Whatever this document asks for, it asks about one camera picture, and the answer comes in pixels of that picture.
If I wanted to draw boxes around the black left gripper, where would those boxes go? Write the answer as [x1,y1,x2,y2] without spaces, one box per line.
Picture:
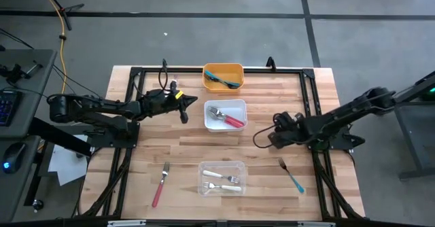
[138,88,199,124]

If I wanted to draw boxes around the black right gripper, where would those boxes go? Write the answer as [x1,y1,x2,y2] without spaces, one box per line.
[267,110,302,150]

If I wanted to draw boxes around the white plastic bin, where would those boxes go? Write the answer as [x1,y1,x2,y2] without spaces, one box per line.
[203,99,248,133]

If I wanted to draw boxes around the clear plastic bin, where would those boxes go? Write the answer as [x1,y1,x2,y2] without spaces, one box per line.
[197,160,247,198]

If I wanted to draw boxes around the orange plastic bin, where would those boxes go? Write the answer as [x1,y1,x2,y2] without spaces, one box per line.
[202,63,245,94]

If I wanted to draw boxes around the dark grey metal cart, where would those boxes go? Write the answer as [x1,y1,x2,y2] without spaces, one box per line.
[394,69,435,180]

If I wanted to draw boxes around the black desk support beam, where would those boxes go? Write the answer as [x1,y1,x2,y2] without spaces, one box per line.
[29,117,93,157]

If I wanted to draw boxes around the white paper sheets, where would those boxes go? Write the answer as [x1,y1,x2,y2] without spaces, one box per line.
[47,134,90,187]

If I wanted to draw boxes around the black tripod stand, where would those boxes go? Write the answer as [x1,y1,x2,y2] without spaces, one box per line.
[33,0,86,31]

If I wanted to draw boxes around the black device green light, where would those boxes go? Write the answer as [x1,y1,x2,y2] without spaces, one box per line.
[421,84,435,102]

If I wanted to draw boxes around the grey computer desk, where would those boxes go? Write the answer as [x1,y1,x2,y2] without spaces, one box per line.
[0,48,58,223]

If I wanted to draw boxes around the small black metal device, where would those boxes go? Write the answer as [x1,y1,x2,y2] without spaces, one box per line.
[0,59,44,85]

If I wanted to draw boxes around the black backlit keyboard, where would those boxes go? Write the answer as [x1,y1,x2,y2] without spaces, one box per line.
[0,90,22,128]

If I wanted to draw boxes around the black computer mouse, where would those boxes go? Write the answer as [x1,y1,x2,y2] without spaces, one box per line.
[1,141,27,174]

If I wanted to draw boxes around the black aluminium extrusion frame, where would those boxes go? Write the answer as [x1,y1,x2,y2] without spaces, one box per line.
[71,65,368,227]

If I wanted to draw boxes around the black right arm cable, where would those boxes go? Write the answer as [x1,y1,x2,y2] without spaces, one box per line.
[252,124,283,150]

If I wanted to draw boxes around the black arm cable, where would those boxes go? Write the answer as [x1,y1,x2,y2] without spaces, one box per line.
[252,124,283,150]
[158,59,170,92]

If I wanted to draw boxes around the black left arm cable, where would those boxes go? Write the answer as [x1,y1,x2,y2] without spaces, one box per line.
[158,59,170,92]

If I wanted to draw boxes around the silver metal bracket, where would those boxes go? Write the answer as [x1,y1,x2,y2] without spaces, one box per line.
[297,221,336,227]
[107,220,147,227]

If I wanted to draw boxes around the yellow cable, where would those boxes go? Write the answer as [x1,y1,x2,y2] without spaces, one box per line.
[33,0,68,95]

